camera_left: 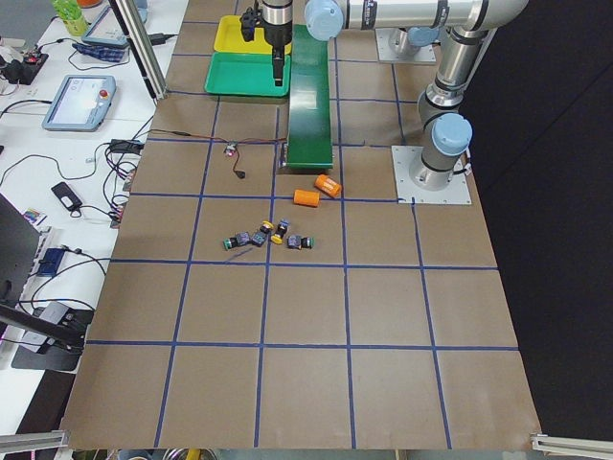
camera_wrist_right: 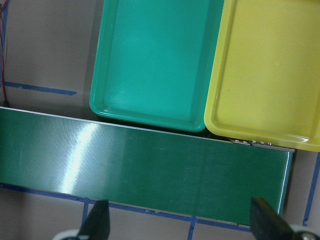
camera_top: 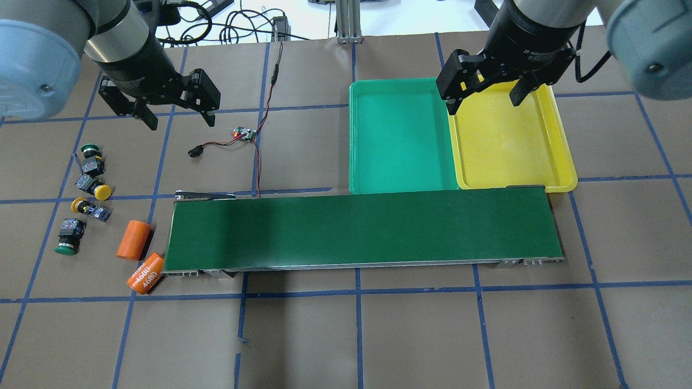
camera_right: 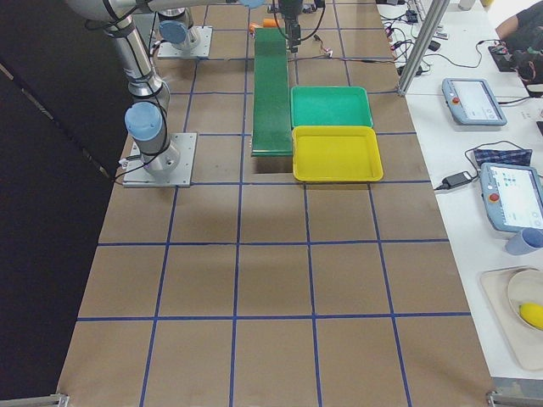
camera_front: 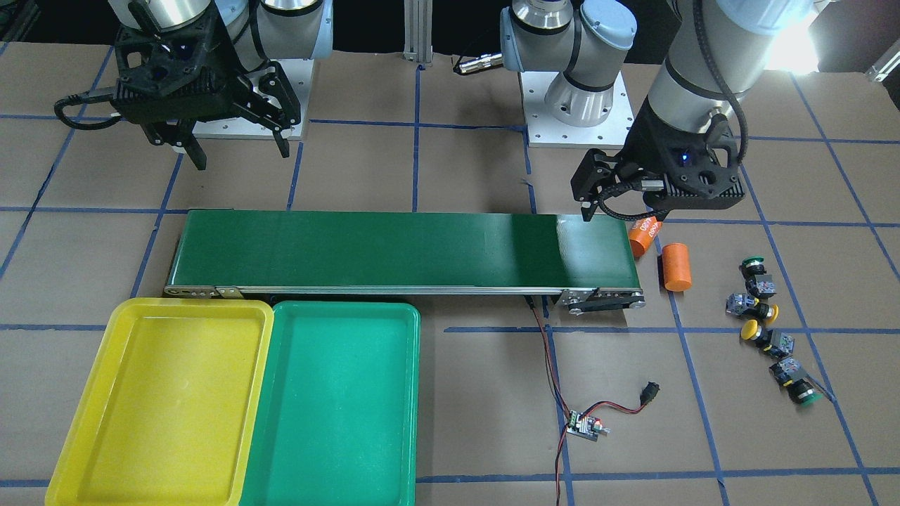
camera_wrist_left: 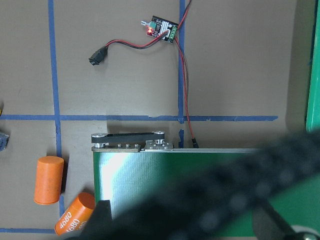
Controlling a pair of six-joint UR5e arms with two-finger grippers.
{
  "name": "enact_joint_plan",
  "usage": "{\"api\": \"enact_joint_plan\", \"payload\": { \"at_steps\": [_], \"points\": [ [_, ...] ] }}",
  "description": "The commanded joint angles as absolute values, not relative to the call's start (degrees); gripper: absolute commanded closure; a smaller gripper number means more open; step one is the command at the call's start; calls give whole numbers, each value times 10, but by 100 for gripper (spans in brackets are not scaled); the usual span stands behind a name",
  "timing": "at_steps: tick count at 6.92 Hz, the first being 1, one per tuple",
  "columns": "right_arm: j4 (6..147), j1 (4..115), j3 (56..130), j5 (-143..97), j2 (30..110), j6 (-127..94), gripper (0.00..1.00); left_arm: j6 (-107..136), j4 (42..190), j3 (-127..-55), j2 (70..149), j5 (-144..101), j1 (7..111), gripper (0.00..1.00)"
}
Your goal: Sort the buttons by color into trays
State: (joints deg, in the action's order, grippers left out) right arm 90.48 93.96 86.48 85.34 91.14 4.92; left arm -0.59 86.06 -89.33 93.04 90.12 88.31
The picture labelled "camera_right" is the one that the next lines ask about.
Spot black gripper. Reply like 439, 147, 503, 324
277, 0, 303, 53

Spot upper teach pendant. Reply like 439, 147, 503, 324
441, 78, 507, 127

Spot aluminium frame post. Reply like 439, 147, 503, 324
397, 0, 450, 96

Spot green conveyor belt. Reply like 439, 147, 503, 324
251, 28, 293, 157

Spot person in black shirt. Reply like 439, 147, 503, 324
496, 1, 542, 84

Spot plain orange cylinder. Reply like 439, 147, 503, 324
263, 19, 277, 28

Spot teach pendant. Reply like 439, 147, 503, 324
441, 78, 507, 127
479, 162, 542, 232

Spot cream bowl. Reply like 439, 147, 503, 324
507, 270, 542, 329

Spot yellow banana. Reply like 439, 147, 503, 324
519, 303, 543, 330

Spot yellow plastic tray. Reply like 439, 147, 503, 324
292, 125, 383, 182

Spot lower teach pendant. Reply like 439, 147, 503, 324
479, 162, 542, 232

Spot beige serving tray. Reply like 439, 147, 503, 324
480, 266, 542, 371

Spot blue patterned cloth pouch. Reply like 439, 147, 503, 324
473, 148, 533, 170

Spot red black controller wires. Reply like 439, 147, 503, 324
292, 35, 400, 64

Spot black power adapter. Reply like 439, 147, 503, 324
434, 171, 473, 191

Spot green plastic tray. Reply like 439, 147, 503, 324
290, 86, 373, 127

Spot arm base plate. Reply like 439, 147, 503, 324
122, 132, 198, 187
158, 22, 213, 59

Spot blue plastic cup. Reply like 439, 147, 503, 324
505, 228, 542, 255

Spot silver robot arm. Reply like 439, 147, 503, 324
66, 1, 211, 180
159, 8, 199, 51

